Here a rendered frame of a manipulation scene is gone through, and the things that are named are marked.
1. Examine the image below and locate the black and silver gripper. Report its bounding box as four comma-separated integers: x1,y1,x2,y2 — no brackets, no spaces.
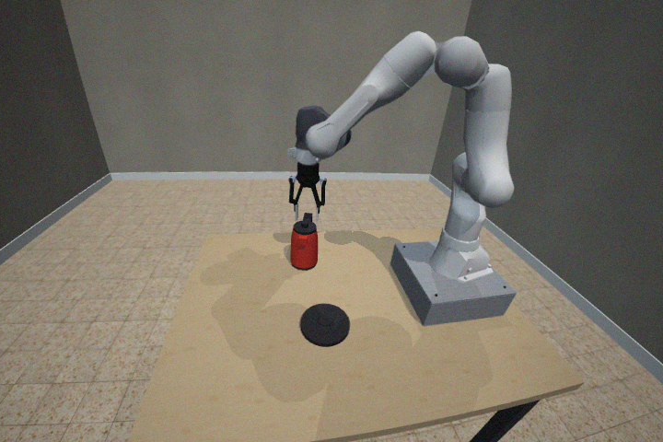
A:
289,162,327,223

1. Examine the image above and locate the dark grey round disk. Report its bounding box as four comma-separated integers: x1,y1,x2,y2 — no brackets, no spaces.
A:
300,304,350,347

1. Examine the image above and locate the red kettle with black handle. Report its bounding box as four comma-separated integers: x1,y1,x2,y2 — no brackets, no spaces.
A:
290,213,318,271

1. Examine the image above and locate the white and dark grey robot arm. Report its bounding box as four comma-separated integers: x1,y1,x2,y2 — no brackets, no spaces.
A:
287,31,514,284

